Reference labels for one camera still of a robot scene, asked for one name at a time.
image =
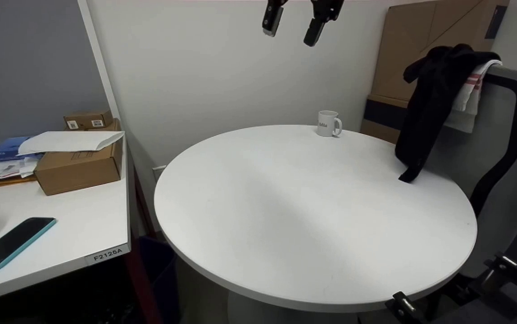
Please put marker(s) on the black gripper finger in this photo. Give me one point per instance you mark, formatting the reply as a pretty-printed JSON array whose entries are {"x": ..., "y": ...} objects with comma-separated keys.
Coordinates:
[
  {"x": 273, "y": 14},
  {"x": 324, "y": 18}
]

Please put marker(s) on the black t-shirt white print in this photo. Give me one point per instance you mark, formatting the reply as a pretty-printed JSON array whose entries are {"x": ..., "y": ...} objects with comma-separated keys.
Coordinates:
[{"x": 432, "y": 108}]

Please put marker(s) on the grey mesh office chair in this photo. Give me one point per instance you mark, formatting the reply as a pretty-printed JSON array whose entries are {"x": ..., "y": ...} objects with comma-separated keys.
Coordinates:
[{"x": 511, "y": 180}]

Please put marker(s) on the large flat cardboard box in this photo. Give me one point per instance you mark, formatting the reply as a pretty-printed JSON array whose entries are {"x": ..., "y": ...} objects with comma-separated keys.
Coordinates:
[{"x": 403, "y": 41}]

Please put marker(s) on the small clear glass cup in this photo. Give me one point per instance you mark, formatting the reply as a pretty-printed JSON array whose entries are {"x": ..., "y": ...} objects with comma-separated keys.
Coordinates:
[{"x": 327, "y": 122}]

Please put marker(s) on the white towel red stripes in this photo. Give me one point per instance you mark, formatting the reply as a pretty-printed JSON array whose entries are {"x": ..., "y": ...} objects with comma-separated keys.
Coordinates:
[{"x": 468, "y": 108}]

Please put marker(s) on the round white table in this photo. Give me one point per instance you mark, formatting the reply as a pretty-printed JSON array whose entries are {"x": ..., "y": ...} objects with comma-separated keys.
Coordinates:
[{"x": 331, "y": 227}]

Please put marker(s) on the small cardboard box with labels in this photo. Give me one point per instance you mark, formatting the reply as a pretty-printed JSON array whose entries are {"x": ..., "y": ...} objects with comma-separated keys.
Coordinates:
[{"x": 90, "y": 120}]

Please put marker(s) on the white padded envelope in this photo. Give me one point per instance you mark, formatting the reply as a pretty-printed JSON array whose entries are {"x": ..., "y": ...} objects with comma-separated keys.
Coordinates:
[{"x": 70, "y": 140}]

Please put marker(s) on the brown cardboard box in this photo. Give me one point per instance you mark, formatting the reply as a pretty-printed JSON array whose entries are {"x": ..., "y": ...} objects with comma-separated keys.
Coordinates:
[{"x": 79, "y": 171}]

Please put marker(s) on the grey office partition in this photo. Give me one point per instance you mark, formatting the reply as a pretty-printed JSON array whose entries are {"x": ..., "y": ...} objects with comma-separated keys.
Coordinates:
[{"x": 25, "y": 65}]

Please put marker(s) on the white office desk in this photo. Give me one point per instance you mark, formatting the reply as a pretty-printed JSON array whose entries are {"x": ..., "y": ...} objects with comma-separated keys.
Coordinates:
[{"x": 72, "y": 221}]

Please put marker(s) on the blue rectangular object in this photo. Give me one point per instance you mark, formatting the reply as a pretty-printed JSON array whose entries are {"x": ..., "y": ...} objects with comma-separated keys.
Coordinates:
[{"x": 7, "y": 147}]

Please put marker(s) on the teal smartphone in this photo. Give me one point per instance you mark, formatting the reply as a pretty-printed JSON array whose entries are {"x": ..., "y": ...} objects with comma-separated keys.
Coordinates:
[{"x": 12, "y": 243}]

